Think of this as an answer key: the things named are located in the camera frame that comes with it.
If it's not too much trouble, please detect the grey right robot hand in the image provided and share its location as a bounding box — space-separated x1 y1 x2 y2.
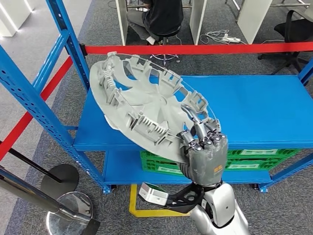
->
176 103 229 187

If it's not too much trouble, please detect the grey plastic wheel hubcap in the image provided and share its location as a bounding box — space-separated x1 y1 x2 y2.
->
89 51 222 163

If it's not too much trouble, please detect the blue metal shelf rack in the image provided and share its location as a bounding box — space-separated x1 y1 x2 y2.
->
0 0 313 194

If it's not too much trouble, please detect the green plastic crate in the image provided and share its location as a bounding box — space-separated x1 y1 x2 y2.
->
140 150 189 176
221 148 302 171

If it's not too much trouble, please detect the red barrier belt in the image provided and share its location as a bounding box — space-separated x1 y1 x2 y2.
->
84 42 313 55
0 56 73 161

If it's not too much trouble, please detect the black stool chrome base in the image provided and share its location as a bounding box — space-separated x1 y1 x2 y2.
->
149 29 181 68

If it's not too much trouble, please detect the white power strip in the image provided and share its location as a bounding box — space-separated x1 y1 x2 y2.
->
222 35 241 44

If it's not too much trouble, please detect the person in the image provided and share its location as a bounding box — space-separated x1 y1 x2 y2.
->
127 0 184 46

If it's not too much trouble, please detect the black office chair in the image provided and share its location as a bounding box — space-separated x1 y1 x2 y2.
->
258 9 313 75

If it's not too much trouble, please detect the white partition block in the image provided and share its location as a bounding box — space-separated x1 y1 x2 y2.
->
0 0 35 37

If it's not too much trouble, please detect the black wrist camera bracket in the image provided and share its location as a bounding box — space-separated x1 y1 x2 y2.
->
164 183 204 214

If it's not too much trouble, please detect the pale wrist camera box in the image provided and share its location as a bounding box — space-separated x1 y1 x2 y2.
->
139 182 169 207

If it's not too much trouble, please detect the white cable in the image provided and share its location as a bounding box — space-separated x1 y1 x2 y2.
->
200 29 245 46

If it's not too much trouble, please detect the black stanchion post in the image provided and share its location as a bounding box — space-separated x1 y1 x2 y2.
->
0 141 79 199

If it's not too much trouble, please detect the chrome stanchion post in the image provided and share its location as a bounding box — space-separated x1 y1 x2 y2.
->
0 167 94 235

